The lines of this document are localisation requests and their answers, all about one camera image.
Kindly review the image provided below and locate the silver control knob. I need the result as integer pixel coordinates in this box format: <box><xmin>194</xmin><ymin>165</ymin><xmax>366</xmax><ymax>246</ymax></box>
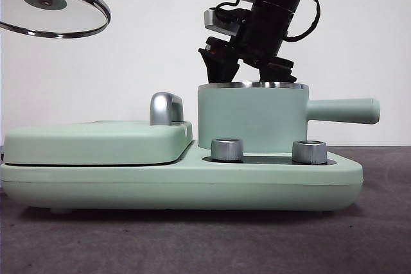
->
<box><xmin>292</xmin><ymin>140</ymin><xmax>328</xmax><ymax>165</ymax></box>
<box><xmin>211</xmin><ymin>138</ymin><xmax>245</xmax><ymax>162</ymax></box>

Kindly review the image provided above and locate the black right arm cable loop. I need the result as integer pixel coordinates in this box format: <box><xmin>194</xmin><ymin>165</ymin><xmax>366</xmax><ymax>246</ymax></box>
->
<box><xmin>284</xmin><ymin>0</ymin><xmax>322</xmax><ymax>43</ymax></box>

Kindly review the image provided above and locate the mint green steamer pot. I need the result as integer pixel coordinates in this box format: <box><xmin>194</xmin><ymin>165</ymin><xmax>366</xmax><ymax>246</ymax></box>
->
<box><xmin>197</xmin><ymin>81</ymin><xmax>381</xmax><ymax>156</ymax></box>

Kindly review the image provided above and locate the mint green breakfast machine base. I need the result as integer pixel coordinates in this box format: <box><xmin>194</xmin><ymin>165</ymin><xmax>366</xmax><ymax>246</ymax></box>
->
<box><xmin>0</xmin><ymin>145</ymin><xmax>364</xmax><ymax>216</ymax></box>

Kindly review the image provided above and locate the black right camera cable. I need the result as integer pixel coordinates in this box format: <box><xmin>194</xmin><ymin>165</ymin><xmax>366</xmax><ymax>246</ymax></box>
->
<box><xmin>214</xmin><ymin>0</ymin><xmax>258</xmax><ymax>20</ymax></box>

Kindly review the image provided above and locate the glass lid with green knob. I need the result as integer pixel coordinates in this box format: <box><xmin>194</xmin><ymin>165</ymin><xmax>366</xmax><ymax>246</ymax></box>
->
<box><xmin>0</xmin><ymin>0</ymin><xmax>112</xmax><ymax>39</ymax></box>

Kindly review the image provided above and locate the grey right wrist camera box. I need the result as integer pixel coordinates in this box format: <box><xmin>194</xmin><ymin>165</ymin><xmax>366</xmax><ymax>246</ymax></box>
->
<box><xmin>204</xmin><ymin>9</ymin><xmax>247</xmax><ymax>36</ymax></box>

